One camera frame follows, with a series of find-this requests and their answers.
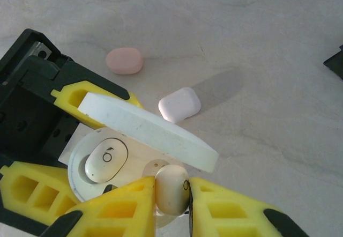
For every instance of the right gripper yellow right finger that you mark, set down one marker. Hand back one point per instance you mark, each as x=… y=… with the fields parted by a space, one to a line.
x=203 y=221

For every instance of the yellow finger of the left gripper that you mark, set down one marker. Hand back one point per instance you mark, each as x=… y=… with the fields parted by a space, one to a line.
x=16 y=178
x=72 y=97

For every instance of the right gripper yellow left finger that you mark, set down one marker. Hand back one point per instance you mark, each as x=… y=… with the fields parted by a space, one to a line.
x=139 y=221

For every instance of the white oval earbud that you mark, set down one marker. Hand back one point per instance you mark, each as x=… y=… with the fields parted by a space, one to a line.
x=171 y=190
x=105 y=160

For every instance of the pink oval earbud case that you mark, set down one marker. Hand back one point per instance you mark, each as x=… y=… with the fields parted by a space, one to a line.
x=124 y=60

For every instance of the white oval earbud case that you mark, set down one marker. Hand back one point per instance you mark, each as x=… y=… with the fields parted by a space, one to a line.
x=150 y=129

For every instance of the white rectangular earbud case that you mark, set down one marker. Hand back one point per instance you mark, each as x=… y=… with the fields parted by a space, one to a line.
x=179 y=104

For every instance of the black grey chessboard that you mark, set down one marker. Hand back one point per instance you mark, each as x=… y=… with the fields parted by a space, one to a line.
x=335 y=62

